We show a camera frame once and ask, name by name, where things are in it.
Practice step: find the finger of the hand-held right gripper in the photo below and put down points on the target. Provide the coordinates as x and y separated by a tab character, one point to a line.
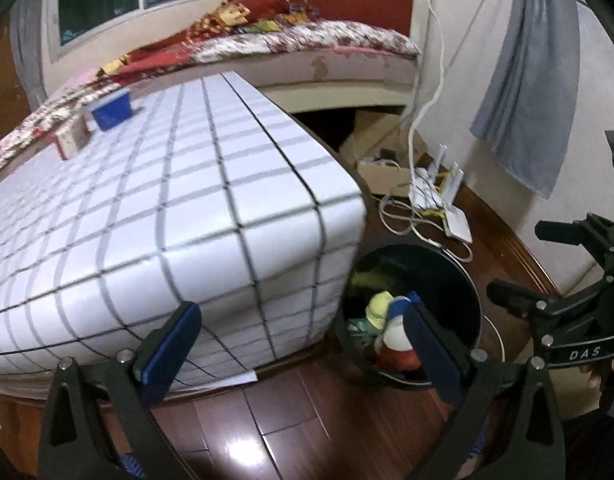
562	232
512	297

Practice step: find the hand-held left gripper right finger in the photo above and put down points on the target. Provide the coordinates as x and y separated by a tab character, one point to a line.
432	345

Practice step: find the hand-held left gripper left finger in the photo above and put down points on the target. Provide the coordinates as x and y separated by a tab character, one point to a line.
172	340

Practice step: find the black trash bin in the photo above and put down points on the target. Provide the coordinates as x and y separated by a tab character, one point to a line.
462	300

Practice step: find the cream cloth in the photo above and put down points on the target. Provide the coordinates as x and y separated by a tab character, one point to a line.
379	310

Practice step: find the person's right hand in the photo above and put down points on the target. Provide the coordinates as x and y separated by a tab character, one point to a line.
594	380

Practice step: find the green packet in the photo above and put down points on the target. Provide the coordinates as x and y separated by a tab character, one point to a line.
361	327

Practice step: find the grey towel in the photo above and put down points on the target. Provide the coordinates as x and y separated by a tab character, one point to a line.
532	110

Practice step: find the table with checked white cloth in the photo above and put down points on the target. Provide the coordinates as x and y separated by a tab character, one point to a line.
162	210

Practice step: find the cardboard box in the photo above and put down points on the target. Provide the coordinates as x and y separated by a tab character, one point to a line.
382	177

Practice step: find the black power adapter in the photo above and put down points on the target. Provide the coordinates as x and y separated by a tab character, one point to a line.
387	154

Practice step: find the red and white box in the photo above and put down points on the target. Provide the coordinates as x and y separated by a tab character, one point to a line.
72	139

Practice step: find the blue box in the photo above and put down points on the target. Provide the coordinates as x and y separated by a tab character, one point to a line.
112	112

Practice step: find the bed with floral sheet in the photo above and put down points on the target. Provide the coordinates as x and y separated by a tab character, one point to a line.
337	40

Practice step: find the grey curtain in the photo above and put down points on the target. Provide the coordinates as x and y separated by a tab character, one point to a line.
27	50

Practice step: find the red patterned blanket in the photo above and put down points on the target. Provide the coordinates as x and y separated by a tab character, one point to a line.
237	10

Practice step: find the window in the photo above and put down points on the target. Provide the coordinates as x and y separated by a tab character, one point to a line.
102	5

